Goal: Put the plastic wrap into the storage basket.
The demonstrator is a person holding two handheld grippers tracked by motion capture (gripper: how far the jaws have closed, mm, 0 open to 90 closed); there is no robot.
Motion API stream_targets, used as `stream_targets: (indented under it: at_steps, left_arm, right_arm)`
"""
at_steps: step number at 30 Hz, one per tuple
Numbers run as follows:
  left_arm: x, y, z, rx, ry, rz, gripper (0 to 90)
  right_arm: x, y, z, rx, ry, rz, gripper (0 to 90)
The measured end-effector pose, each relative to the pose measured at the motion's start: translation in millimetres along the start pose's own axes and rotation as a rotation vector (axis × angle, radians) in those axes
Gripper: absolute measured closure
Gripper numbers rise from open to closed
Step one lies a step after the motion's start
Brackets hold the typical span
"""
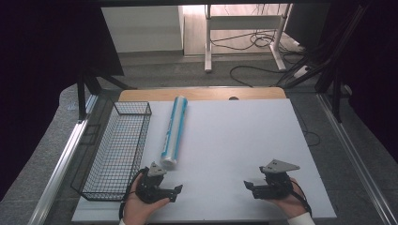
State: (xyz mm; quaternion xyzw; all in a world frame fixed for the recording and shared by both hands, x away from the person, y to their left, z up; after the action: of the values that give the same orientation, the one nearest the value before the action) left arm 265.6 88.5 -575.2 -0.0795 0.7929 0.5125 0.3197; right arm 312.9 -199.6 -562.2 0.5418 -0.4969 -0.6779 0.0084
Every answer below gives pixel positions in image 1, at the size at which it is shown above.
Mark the person's white right sleeve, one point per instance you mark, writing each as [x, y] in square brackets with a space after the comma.
[302, 219]

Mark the person's white sleeve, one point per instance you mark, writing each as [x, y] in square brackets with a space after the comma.
[302, 219]
[121, 222]

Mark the blue and white plastic wrap roll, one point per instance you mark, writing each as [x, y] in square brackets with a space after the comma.
[174, 132]

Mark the person's left hand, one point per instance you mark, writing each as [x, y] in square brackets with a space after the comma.
[137, 207]

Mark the aluminium rail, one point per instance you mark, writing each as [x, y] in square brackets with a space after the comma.
[62, 162]
[353, 159]

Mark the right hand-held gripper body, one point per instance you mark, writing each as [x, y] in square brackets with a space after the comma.
[277, 182]

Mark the person's right hand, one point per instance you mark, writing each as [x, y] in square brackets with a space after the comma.
[292, 203]

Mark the dark curtain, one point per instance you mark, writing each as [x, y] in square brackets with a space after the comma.
[372, 72]
[37, 78]

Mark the white cabinet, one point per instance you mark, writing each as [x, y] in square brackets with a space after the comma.
[140, 29]

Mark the black metal stand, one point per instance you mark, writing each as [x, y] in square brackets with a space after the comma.
[336, 90]
[82, 93]

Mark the white power strip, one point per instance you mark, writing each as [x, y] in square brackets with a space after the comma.
[301, 72]

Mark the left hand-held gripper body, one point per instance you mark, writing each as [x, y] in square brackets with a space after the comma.
[150, 187]

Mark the person's white left sleeve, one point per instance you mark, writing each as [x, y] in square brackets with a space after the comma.
[121, 222]

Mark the white metal desk frame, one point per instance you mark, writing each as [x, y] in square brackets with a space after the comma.
[208, 37]

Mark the white table mat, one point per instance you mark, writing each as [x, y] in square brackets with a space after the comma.
[231, 150]

